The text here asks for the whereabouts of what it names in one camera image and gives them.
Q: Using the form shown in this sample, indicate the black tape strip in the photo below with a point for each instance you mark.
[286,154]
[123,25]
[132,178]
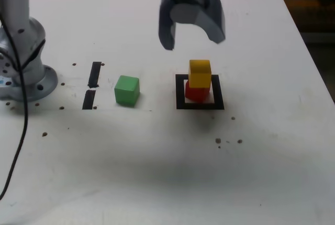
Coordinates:
[94,76]

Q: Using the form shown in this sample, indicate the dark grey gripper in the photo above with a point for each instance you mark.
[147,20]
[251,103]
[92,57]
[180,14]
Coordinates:
[191,0]

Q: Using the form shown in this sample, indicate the black tape square outline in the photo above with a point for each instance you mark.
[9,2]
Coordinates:
[180,106]

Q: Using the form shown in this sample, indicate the red cube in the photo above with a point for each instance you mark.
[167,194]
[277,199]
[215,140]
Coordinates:
[196,95]

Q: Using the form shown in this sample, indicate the green cube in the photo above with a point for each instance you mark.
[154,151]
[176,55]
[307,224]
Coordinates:
[127,92]

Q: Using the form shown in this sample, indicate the yellow cube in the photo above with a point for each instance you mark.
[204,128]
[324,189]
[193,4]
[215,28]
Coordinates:
[200,76]

